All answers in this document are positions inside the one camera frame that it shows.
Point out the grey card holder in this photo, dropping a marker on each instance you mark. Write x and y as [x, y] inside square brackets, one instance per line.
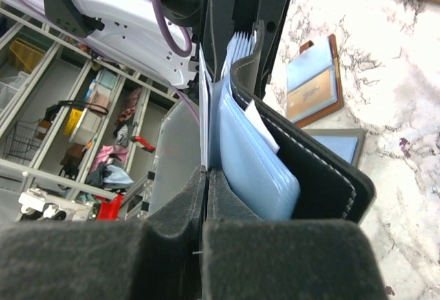
[346, 143]

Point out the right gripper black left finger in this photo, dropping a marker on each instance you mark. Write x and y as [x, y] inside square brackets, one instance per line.
[152, 258]

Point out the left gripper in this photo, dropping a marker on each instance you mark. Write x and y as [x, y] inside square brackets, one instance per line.
[222, 18]

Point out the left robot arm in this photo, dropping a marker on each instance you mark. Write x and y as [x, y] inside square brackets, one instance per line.
[165, 38]

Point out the black card holder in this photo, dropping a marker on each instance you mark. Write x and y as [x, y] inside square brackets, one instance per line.
[263, 167]

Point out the background storage shelf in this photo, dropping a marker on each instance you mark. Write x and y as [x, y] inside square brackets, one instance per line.
[78, 136]

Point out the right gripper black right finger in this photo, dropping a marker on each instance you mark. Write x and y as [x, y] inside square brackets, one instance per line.
[247, 258]

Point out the brown card holder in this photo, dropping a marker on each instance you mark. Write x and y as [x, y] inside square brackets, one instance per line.
[314, 86]

